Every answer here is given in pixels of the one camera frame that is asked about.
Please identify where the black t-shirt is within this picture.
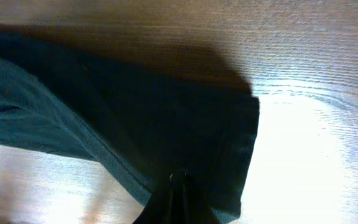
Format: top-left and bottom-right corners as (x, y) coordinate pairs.
(0, 33), (259, 223)

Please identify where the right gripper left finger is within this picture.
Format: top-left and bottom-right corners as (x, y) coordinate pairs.
(133, 171), (184, 224)

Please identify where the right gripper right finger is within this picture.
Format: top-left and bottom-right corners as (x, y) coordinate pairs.
(182, 173), (221, 224)

